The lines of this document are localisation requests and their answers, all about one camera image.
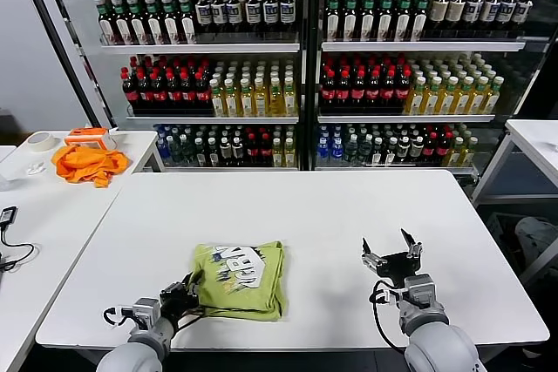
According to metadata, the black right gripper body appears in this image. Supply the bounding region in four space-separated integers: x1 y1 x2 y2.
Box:
375 252 422 288

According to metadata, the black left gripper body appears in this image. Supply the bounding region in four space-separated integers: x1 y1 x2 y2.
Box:
160 283 200 319

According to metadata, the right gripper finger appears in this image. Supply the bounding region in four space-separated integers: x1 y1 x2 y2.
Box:
360 237 388 272
399 227 424 260

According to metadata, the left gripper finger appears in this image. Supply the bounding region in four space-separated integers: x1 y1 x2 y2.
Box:
176 274 197 295
190 271 205 301

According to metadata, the green printed t-shirt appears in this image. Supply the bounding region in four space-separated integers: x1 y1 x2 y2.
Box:
193 240 289 323

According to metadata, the large white work table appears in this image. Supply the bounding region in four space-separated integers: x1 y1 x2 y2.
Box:
35 169 551 351

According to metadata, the white shelf board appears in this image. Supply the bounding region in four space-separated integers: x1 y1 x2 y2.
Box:
316 166 476 173
321 40 527 53
165 166 300 172
99 43 302 56
317 113 497 124
126 115 300 125

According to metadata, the black crate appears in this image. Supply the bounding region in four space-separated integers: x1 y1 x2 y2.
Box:
483 211 558 280

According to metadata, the red cap cola bottle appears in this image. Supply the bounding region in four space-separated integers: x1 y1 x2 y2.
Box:
380 69 398 106
423 132 437 163
350 69 367 106
365 69 383 106
436 131 450 162
194 71 212 107
137 70 154 107
394 68 412 106
260 132 274 167
167 71 183 107
152 71 169 107
247 132 261 167
321 69 337 106
180 71 197 107
121 71 140 107
336 69 352 106

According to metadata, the clear green water bottle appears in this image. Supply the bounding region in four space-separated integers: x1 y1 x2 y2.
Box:
358 134 373 165
167 134 183 163
344 134 358 164

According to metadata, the blue label water bottle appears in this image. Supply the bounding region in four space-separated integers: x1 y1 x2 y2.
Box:
155 130 170 162
330 137 344 167
316 137 330 167

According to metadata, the grey bag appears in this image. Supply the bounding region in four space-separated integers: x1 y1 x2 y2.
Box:
515 216 558 260

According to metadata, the crumpled orange cloth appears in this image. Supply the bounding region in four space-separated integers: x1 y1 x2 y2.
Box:
51 145 132 189

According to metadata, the orange and white box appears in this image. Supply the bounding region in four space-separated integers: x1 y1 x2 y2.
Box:
64 126 119 151

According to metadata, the black framed display cooler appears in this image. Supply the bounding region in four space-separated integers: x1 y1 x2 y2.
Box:
15 0 558 181

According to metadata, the beige tape roll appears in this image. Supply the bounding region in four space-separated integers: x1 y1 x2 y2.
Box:
26 131 61 153

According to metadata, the glass cooler door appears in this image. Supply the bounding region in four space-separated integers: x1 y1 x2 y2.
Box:
15 0 117 129
512 0 558 120

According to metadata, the green cap dark tea bottle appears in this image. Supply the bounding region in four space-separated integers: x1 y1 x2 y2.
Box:
324 0 342 42
127 0 149 45
160 0 180 45
112 0 133 45
411 0 432 42
95 0 118 45
342 0 359 42
144 0 165 45
394 0 414 42
359 0 377 42
178 0 197 45
377 0 396 42

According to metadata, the beige label dark drink bottle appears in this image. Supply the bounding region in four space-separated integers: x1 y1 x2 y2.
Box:
446 0 467 32
429 0 451 32

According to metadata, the blue label dark drink bottle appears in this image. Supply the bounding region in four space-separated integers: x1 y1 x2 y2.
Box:
279 0 296 34
194 0 213 34
512 0 535 36
496 0 519 34
245 0 263 34
463 0 485 32
227 0 244 34
262 0 281 34
480 0 502 33
211 0 228 34

